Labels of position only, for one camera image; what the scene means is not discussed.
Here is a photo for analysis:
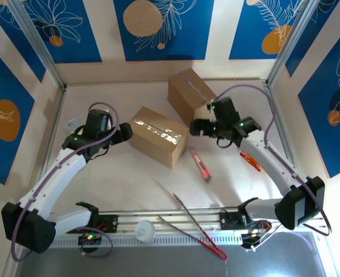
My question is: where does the brown taped cardboard box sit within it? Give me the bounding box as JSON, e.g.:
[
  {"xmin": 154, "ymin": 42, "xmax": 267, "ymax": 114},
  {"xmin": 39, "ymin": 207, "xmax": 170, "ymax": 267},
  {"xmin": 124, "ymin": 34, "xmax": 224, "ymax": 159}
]
[
  {"xmin": 167, "ymin": 68, "xmax": 219, "ymax": 125},
  {"xmin": 129, "ymin": 106, "xmax": 190, "ymax": 170}
]

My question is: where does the pink utility knife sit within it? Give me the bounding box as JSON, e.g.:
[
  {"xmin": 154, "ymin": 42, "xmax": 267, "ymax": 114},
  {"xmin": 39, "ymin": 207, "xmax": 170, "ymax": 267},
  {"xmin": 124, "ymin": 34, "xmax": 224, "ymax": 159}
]
[{"xmin": 189, "ymin": 147, "xmax": 211, "ymax": 184}]

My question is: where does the small printed yellow can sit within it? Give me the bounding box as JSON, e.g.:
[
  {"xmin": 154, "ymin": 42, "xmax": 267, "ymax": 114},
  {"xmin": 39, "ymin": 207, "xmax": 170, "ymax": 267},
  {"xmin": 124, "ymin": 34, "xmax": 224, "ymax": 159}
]
[{"xmin": 65, "ymin": 118, "xmax": 81, "ymax": 133}]

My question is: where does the orange snack bag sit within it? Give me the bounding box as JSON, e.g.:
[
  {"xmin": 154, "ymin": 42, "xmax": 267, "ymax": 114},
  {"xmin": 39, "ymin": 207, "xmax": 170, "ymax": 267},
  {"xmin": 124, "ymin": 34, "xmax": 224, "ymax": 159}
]
[{"xmin": 239, "ymin": 151, "xmax": 263, "ymax": 173}]

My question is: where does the white lidded cup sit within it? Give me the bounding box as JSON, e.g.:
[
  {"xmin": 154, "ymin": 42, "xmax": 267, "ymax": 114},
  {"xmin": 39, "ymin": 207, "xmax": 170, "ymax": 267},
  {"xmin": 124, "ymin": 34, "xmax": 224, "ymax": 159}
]
[{"xmin": 134, "ymin": 220, "xmax": 156, "ymax": 243}]

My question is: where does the grey metal panel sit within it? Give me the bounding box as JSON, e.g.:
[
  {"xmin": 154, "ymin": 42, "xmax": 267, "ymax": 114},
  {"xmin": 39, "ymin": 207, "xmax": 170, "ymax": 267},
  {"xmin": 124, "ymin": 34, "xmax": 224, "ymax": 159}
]
[{"xmin": 14, "ymin": 230, "xmax": 339, "ymax": 277}]

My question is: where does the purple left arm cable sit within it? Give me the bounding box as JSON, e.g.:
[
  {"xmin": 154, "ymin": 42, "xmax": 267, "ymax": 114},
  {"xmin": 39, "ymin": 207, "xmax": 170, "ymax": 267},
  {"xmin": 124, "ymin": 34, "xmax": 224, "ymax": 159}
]
[{"xmin": 10, "ymin": 102, "xmax": 122, "ymax": 262}]

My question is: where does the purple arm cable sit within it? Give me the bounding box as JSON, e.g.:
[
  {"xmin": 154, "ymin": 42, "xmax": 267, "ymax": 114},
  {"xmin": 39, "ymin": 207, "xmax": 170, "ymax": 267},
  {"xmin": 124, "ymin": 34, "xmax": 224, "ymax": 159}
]
[
  {"xmin": 10, "ymin": 102, "xmax": 122, "ymax": 262},
  {"xmin": 213, "ymin": 84, "xmax": 333, "ymax": 253}
]

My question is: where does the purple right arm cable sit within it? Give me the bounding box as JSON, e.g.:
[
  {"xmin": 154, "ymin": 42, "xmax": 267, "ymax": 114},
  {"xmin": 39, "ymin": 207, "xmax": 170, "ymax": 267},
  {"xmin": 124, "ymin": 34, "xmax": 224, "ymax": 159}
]
[{"xmin": 213, "ymin": 84, "xmax": 333, "ymax": 253}]

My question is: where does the metal tongs red handle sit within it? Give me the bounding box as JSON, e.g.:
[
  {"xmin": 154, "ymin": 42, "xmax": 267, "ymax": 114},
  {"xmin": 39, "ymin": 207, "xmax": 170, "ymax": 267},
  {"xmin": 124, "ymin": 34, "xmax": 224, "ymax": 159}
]
[{"xmin": 157, "ymin": 192, "xmax": 228, "ymax": 261}]

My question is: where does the aluminium table edge rail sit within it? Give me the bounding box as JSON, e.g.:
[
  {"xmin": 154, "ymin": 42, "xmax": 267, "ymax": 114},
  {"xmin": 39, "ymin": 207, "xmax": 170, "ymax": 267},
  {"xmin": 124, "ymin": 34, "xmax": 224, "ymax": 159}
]
[{"xmin": 48, "ymin": 205, "xmax": 328, "ymax": 240}]

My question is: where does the blue floral wall panel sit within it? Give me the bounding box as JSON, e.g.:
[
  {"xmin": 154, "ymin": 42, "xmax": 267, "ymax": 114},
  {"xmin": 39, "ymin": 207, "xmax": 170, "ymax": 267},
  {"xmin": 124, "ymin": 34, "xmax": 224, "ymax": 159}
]
[
  {"xmin": 285, "ymin": 0, "xmax": 340, "ymax": 78},
  {"xmin": 114, "ymin": 0, "xmax": 216, "ymax": 62},
  {"xmin": 0, "ymin": 40, "xmax": 36, "ymax": 186},
  {"xmin": 22, "ymin": 0, "xmax": 103, "ymax": 64},
  {"xmin": 298, "ymin": 27, "xmax": 340, "ymax": 179},
  {"xmin": 0, "ymin": 4, "xmax": 47, "ymax": 84},
  {"xmin": 228, "ymin": 0, "xmax": 309, "ymax": 61}
]

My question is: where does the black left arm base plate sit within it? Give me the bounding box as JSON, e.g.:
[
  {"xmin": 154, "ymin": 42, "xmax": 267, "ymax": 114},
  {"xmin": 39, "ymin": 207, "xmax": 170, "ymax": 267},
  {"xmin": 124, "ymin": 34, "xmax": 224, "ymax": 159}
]
[{"xmin": 95, "ymin": 214, "xmax": 119, "ymax": 233}]

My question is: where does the aluminium frame post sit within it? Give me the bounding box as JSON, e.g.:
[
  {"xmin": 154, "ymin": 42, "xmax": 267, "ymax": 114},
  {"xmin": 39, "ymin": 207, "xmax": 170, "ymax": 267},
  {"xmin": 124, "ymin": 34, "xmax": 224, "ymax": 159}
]
[
  {"xmin": 7, "ymin": 0, "xmax": 67, "ymax": 89},
  {"xmin": 265, "ymin": 0, "xmax": 323, "ymax": 87}
]

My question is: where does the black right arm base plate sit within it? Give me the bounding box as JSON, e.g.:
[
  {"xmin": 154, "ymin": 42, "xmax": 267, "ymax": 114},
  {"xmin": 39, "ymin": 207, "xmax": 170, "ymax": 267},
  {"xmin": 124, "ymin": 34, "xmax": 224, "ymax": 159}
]
[{"xmin": 219, "ymin": 209, "xmax": 241, "ymax": 231}]

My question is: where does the small electronics board with wires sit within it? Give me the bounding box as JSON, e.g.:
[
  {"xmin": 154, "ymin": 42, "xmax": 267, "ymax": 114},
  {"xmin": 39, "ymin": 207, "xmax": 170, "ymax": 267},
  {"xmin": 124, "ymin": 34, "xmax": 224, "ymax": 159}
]
[
  {"xmin": 241, "ymin": 227, "xmax": 272, "ymax": 252},
  {"xmin": 77, "ymin": 232, "xmax": 102, "ymax": 246}
]

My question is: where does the white slotted cable duct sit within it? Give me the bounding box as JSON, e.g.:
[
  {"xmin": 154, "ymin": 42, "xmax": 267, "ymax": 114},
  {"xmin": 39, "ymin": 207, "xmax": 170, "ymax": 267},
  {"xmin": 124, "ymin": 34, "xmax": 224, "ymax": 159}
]
[{"xmin": 50, "ymin": 234, "xmax": 245, "ymax": 249}]

